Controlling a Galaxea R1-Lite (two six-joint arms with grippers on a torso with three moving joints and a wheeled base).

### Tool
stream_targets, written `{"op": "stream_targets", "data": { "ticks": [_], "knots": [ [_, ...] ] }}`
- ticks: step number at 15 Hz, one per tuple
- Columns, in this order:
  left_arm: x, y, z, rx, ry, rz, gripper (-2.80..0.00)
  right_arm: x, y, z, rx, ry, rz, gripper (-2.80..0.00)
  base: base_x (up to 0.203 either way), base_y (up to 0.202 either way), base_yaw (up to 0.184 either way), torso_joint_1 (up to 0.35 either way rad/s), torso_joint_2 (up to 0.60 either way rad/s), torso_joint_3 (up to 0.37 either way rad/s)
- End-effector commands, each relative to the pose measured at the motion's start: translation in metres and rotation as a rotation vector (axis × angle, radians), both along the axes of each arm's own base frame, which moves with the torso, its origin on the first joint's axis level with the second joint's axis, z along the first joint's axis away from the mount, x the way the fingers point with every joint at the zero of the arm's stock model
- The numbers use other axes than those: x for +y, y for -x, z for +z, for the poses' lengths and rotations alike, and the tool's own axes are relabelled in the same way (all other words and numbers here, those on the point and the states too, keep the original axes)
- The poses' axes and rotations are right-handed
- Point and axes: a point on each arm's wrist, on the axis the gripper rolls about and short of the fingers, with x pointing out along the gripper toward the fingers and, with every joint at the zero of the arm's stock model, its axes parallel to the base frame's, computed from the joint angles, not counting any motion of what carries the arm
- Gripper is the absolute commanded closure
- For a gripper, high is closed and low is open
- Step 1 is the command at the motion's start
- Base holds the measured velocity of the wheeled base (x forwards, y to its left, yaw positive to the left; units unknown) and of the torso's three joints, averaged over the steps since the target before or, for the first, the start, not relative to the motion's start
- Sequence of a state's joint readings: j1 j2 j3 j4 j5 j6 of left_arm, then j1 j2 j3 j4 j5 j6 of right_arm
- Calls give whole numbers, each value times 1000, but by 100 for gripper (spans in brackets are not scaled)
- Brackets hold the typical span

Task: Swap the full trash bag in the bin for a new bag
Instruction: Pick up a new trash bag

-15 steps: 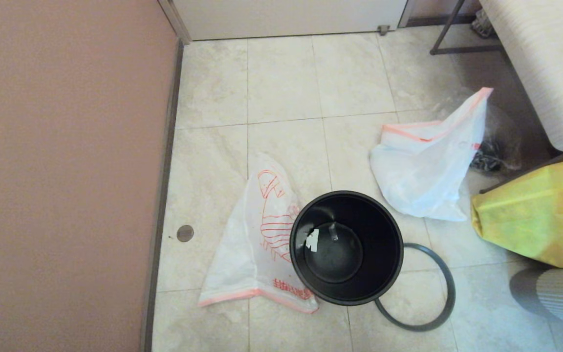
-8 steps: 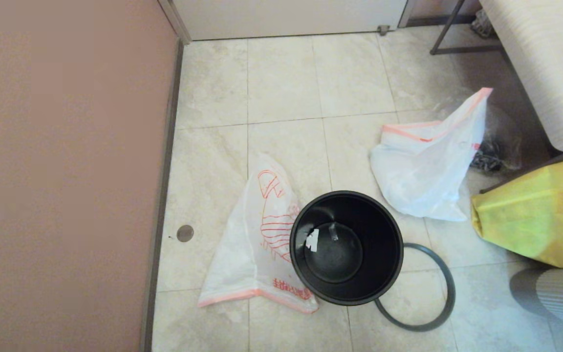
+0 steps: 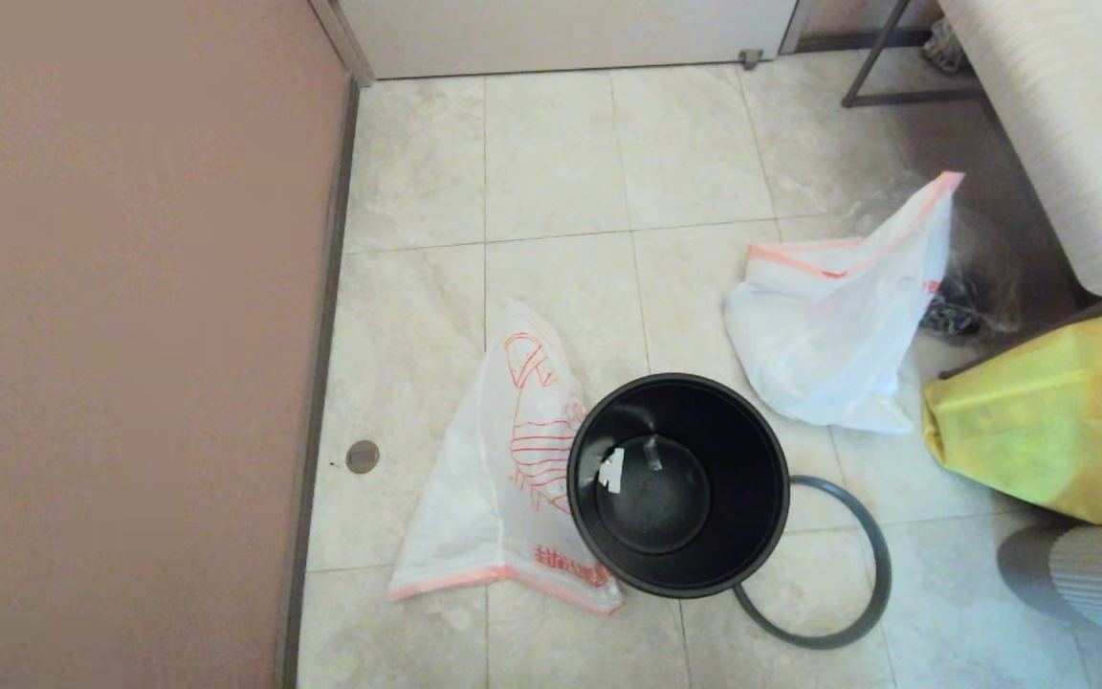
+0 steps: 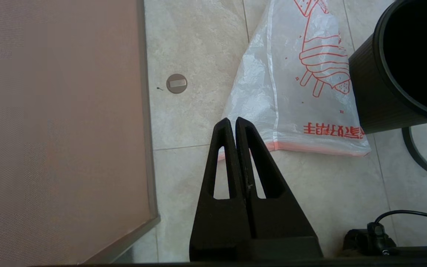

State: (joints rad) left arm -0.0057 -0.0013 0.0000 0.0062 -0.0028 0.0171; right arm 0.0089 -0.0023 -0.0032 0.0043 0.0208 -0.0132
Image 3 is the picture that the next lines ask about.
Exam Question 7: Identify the yellow fabric bag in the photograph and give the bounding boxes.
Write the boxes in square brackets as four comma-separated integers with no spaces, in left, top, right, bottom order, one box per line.
[922,304,1102,525]

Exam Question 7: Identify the grey ribbed round object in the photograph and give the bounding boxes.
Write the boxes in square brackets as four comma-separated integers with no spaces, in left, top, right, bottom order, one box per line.
[999,522,1102,644]

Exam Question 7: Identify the white door frame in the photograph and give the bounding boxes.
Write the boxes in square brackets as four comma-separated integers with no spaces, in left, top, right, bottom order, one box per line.
[310,0,376,87]

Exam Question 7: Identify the white door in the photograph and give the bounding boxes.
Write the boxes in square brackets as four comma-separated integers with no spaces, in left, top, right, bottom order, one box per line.
[336,0,801,79]

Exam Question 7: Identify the black round trash bin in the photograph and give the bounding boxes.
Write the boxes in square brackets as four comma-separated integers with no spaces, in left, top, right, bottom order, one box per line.
[566,372,791,600]

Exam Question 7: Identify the clear plastic bag dark contents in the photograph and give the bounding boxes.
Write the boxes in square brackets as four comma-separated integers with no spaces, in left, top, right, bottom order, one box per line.
[857,177,1023,338]

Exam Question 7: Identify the dark metal furniture frame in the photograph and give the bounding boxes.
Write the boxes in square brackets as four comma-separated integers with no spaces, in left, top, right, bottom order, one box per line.
[840,0,1002,108]

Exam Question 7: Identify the grey baseboard strip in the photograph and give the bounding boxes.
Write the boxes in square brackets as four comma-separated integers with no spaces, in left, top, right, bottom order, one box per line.
[274,77,361,689]

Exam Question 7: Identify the white bag pink rim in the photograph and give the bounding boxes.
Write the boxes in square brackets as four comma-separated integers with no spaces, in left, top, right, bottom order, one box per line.
[723,172,965,433]

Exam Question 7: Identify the small grey patterned item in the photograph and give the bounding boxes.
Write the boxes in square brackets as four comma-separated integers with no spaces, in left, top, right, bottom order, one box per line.
[924,17,971,74]

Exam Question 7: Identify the grey bin rim ring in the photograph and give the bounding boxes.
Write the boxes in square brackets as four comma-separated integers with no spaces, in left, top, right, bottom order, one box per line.
[733,475,893,650]

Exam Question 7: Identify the fresh white orange-printed bag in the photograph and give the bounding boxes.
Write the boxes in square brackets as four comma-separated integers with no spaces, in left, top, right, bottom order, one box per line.
[388,297,624,613]

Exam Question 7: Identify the beige wooden table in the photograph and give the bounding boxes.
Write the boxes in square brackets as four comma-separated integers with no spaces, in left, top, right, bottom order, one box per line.
[938,0,1102,298]

